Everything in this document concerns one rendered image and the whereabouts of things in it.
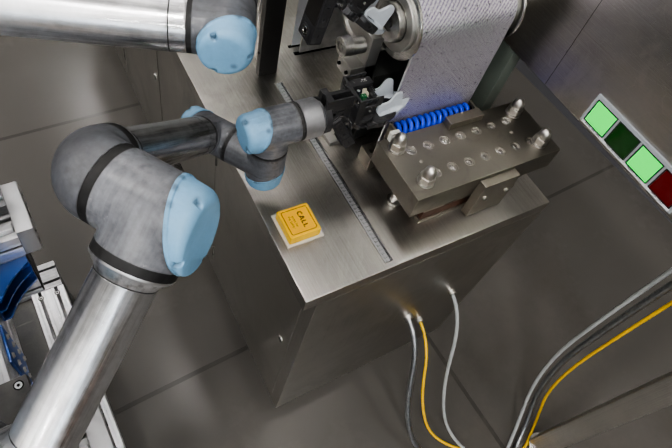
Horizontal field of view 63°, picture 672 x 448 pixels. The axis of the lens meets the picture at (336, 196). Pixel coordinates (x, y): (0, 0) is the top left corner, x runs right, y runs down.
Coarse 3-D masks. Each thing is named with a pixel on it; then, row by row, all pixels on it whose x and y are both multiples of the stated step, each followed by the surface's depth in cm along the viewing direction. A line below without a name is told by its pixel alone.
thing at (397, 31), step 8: (392, 0) 100; (400, 8) 99; (392, 16) 100; (400, 16) 98; (392, 24) 101; (400, 24) 99; (384, 32) 103; (392, 32) 101; (400, 32) 100; (392, 40) 102; (400, 40) 102
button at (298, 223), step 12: (300, 204) 114; (276, 216) 112; (288, 216) 112; (300, 216) 112; (312, 216) 113; (288, 228) 110; (300, 228) 110; (312, 228) 111; (288, 240) 110; (300, 240) 111
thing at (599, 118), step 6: (600, 102) 107; (594, 108) 108; (600, 108) 107; (606, 108) 106; (588, 114) 110; (594, 114) 108; (600, 114) 107; (606, 114) 106; (588, 120) 110; (594, 120) 109; (600, 120) 108; (606, 120) 107; (612, 120) 105; (594, 126) 109; (600, 126) 108; (606, 126) 107; (600, 132) 108
